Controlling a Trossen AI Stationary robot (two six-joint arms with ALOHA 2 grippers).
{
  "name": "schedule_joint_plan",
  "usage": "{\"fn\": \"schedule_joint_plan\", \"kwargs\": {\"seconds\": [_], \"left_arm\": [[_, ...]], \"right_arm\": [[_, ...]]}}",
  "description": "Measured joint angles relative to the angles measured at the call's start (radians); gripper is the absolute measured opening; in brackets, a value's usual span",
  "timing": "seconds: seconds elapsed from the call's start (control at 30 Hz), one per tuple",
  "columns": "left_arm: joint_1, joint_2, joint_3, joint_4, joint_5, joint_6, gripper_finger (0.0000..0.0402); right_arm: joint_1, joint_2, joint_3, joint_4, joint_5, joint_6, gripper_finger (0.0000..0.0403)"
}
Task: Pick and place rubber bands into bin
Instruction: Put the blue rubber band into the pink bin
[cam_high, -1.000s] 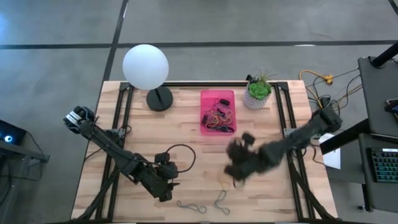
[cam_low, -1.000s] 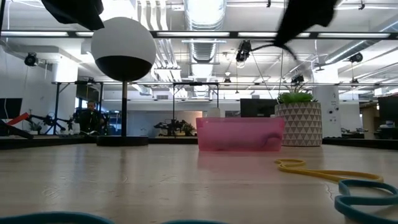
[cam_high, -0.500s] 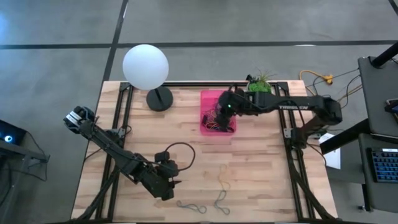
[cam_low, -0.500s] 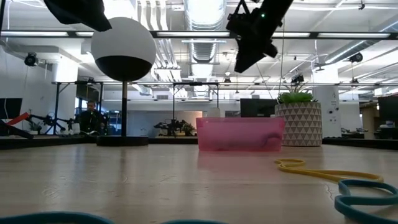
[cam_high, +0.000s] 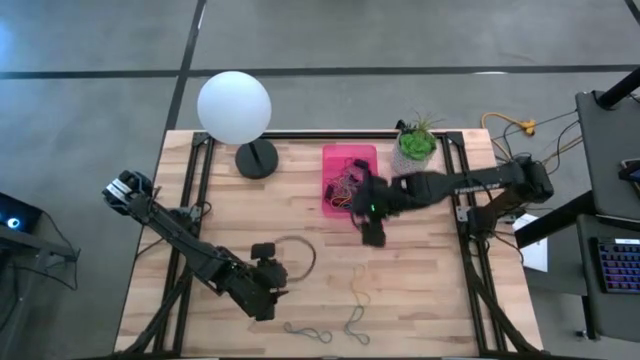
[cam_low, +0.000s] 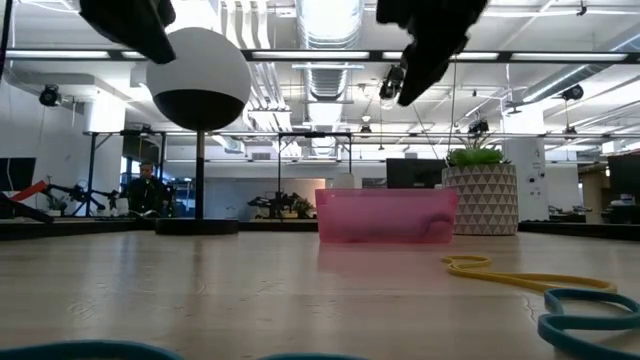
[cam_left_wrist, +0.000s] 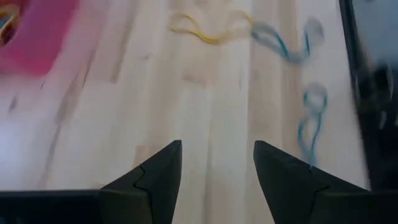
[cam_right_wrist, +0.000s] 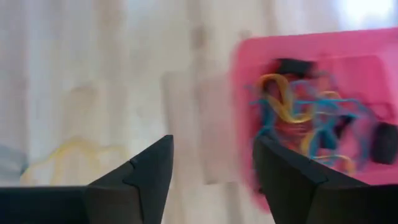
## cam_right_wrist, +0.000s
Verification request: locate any black oval object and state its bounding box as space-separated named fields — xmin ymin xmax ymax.
xmin=371 ymin=123 xmax=398 ymax=165

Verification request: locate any yellow rubber band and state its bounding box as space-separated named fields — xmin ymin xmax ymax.
xmin=256 ymin=73 xmax=315 ymax=124
xmin=20 ymin=138 xmax=131 ymax=187

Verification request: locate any small black rubber band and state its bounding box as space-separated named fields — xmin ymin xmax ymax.
xmin=334 ymin=114 xmax=357 ymax=138

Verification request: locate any pink translucent plastic bin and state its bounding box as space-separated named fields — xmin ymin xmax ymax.
xmin=229 ymin=27 xmax=398 ymax=212

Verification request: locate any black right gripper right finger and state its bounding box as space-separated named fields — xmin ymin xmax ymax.
xmin=253 ymin=135 xmax=369 ymax=224

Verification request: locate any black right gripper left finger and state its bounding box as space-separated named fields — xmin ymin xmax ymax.
xmin=85 ymin=134 xmax=174 ymax=224

